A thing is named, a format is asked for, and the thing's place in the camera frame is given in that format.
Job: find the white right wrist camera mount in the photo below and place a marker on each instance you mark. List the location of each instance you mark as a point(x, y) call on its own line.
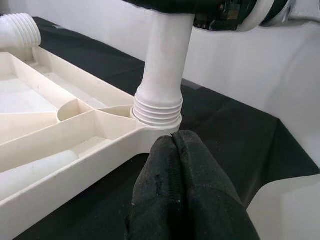
point(252, 20)

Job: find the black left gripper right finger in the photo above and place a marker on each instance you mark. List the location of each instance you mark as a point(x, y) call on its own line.
point(210, 200)

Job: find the white plastic table leg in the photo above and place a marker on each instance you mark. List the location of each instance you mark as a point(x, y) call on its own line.
point(17, 32)
point(165, 62)
point(37, 170)

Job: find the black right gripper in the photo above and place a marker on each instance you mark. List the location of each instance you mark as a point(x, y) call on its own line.
point(215, 17)

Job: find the white plastic table top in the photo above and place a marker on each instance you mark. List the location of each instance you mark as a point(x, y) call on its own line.
point(75, 140)

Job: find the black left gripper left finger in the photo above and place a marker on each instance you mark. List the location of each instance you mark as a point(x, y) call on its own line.
point(157, 200)

